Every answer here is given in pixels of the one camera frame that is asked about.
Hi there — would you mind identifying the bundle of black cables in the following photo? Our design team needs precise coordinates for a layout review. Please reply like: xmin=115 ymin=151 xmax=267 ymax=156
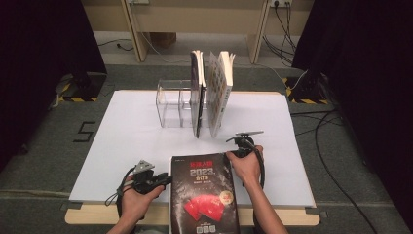
xmin=262 ymin=1 xmax=298 ymax=67

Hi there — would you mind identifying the short black floor cable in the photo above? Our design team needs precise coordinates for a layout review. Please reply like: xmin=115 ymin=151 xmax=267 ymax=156
xmin=98 ymin=38 xmax=134 ymax=53

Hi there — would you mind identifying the person's right hand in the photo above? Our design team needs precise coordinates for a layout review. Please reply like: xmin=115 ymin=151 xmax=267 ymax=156
xmin=226 ymin=144 xmax=265 ymax=189

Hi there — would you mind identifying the white table cover sheet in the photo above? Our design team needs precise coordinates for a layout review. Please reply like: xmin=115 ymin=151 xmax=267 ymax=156
xmin=68 ymin=90 xmax=317 ymax=208

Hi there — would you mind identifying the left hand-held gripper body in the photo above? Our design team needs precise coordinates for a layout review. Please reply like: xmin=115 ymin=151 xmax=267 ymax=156
xmin=131 ymin=159 xmax=162 ymax=195

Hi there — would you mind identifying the light wooden table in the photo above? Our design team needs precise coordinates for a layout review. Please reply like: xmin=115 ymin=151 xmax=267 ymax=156
xmin=64 ymin=90 xmax=320 ymax=227

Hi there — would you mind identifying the long black floor cable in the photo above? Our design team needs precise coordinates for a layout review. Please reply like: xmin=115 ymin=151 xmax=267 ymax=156
xmin=290 ymin=108 xmax=379 ymax=234

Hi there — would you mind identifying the person's left hand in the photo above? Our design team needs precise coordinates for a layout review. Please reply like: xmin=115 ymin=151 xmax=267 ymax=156
xmin=120 ymin=175 xmax=166 ymax=225

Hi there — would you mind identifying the white book with picture grid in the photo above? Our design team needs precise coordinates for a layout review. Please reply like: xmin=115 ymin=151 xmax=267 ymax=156
xmin=206 ymin=50 xmax=236 ymax=138

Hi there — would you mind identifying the beige wooden desk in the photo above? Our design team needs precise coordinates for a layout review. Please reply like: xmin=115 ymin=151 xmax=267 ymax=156
xmin=81 ymin=0 xmax=315 ymax=64

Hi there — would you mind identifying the black magazine with red print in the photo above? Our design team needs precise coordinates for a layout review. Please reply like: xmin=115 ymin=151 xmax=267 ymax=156
xmin=169 ymin=152 xmax=242 ymax=234

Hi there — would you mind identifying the brown cardboard box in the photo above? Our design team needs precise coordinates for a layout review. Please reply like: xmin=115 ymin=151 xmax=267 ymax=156
xmin=149 ymin=31 xmax=177 ymax=49

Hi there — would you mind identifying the black stand base striped tape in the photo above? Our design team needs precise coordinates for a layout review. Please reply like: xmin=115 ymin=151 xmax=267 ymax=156
xmin=57 ymin=71 xmax=108 ymax=103
xmin=282 ymin=72 xmax=330 ymax=105

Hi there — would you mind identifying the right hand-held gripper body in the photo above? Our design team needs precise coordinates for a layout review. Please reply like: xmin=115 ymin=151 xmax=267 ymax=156
xmin=234 ymin=131 xmax=265 ymax=159

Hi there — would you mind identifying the right hand-held gripper cable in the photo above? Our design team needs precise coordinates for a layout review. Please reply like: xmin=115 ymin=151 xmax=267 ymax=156
xmin=246 ymin=139 xmax=267 ymax=189

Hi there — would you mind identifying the black curtain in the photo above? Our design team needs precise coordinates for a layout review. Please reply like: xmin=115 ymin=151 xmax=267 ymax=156
xmin=291 ymin=0 xmax=413 ymax=225
xmin=0 ymin=0 xmax=108 ymax=174

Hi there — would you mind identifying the clear acrylic book rack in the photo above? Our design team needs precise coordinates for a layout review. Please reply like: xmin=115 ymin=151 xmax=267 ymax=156
xmin=155 ymin=78 xmax=224 ymax=129

